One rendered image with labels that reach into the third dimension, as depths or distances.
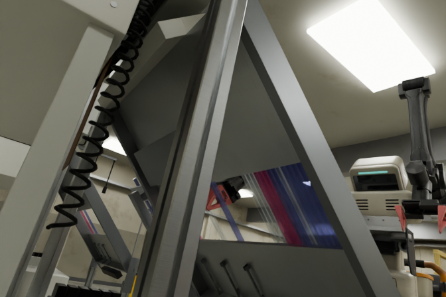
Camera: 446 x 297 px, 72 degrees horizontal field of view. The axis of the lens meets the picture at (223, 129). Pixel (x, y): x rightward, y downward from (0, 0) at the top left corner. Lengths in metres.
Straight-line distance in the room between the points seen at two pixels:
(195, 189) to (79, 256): 8.19
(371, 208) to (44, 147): 1.39
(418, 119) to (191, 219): 1.17
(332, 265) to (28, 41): 0.64
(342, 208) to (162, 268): 0.34
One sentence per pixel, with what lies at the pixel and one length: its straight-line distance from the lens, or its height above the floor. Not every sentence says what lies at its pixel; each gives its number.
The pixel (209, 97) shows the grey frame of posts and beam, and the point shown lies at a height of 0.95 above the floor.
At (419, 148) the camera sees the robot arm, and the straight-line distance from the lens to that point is 1.34.
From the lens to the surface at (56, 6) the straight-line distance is 0.41.
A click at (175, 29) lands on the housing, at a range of 0.69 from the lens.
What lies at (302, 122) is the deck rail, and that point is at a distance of 0.53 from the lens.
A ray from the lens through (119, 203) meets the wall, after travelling 8.74.
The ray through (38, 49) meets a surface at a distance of 0.50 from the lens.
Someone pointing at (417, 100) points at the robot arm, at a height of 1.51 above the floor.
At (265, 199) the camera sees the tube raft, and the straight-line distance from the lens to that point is 0.71.
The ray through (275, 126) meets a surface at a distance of 0.58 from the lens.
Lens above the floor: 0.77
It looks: 24 degrees up
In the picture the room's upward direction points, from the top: 11 degrees clockwise
